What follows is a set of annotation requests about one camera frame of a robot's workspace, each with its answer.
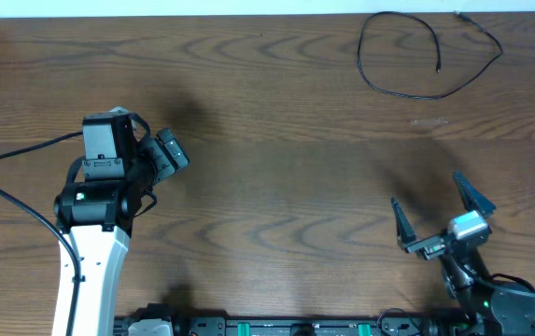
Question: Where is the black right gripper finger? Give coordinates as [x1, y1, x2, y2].
[390, 198, 417, 250]
[452, 172, 497, 218]

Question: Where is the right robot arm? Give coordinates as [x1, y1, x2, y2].
[390, 172, 535, 335]

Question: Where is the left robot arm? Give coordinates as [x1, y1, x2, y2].
[52, 107, 190, 335]

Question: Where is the black left camera cable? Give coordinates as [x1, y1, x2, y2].
[0, 130, 86, 336]

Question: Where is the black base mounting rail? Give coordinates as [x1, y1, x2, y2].
[112, 302, 535, 336]

